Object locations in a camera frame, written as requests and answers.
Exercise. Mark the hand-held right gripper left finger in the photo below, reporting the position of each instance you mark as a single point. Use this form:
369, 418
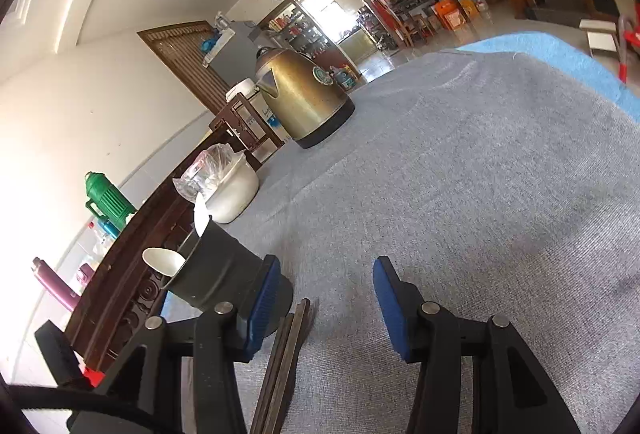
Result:
262, 299

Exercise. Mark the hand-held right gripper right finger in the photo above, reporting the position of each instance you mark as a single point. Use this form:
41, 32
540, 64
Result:
392, 309

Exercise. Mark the black utensil holder cup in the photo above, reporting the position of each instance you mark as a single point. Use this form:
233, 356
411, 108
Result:
220, 264

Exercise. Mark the dark chopstick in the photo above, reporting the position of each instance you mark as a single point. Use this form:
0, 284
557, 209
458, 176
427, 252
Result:
292, 354
272, 384

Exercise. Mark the white spoon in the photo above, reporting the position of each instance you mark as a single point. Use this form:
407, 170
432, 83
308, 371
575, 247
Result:
160, 261
202, 216

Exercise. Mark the purple thermos bottle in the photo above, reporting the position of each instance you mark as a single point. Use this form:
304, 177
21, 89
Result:
55, 286

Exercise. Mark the white bowl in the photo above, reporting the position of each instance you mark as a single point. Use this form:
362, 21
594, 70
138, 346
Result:
235, 199

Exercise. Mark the carved wooden bench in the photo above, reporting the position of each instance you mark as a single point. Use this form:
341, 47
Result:
130, 254

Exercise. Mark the blue plastic bottle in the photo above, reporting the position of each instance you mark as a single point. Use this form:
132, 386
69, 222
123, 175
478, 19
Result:
107, 229

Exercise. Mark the clear plastic bag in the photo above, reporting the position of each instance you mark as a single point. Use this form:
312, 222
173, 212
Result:
205, 168

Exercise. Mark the green thermos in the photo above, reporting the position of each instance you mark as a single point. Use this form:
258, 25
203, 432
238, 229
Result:
112, 204

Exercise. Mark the grey tablecloth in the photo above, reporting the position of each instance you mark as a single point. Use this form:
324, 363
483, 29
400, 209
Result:
475, 163

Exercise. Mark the dark wooden chair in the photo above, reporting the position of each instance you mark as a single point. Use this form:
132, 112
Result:
245, 128

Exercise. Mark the white chest freezer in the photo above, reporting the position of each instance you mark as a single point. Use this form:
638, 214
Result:
265, 113

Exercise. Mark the brass electric kettle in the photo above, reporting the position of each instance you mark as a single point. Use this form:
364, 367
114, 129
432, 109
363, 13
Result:
305, 98

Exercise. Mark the white lidded container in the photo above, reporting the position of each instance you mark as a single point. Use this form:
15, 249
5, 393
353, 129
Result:
240, 89

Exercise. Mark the blue water jug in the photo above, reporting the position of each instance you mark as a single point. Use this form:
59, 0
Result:
345, 78

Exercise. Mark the grey refrigerator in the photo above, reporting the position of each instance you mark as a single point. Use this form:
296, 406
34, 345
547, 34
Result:
235, 53

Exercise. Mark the brown wooden door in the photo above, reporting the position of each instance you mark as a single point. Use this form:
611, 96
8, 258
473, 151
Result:
175, 58

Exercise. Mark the blue cloth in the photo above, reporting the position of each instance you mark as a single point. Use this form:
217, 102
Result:
575, 58

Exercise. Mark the red plastic chair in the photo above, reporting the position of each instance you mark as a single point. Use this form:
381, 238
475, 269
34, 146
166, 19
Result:
630, 38

